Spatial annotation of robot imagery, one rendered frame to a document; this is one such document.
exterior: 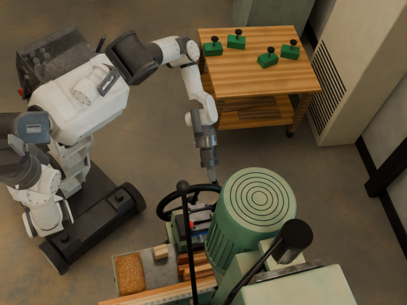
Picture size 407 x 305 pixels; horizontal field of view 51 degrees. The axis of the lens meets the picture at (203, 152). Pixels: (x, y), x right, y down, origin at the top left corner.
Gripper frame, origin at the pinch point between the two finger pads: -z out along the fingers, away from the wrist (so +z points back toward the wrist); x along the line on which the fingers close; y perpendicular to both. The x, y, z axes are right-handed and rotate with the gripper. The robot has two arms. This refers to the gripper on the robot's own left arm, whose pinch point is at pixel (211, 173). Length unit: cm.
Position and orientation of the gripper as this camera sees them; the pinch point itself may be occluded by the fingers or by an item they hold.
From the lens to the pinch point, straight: 170.9
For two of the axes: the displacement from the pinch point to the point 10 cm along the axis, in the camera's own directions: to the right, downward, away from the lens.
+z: -1.7, -9.9, 0.3
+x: -2.5, 0.2, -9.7
